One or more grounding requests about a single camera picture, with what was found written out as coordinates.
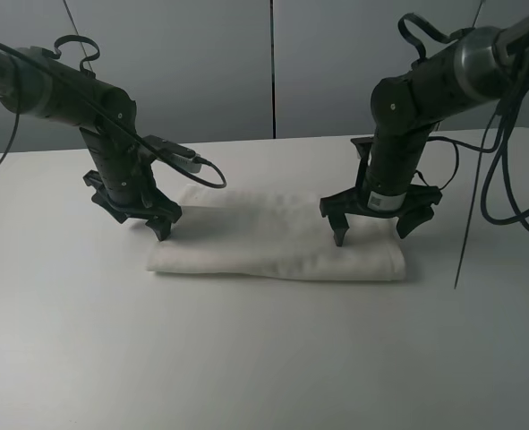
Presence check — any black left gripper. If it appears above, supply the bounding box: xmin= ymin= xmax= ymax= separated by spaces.
xmin=83 ymin=170 xmax=182 ymax=242

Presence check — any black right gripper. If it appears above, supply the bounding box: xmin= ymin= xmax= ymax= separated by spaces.
xmin=320 ymin=181 xmax=441 ymax=247

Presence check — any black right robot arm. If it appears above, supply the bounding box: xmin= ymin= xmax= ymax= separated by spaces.
xmin=320 ymin=13 xmax=529 ymax=245

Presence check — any thin black rod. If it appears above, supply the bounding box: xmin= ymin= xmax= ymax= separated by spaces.
xmin=453 ymin=102 xmax=505 ymax=290

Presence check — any white towel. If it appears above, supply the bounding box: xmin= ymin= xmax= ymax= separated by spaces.
xmin=147 ymin=185 xmax=406 ymax=281

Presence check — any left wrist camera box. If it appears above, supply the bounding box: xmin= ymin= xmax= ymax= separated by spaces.
xmin=144 ymin=135 xmax=201 ymax=174

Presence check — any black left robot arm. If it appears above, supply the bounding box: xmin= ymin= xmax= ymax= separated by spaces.
xmin=0 ymin=35 xmax=182 ymax=241

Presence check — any black hanging cable bundle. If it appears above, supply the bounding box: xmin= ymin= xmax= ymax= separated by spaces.
xmin=478 ymin=26 xmax=529 ymax=245

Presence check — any black right camera cable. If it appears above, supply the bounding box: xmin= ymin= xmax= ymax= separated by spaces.
xmin=418 ymin=133 xmax=498 ymax=192

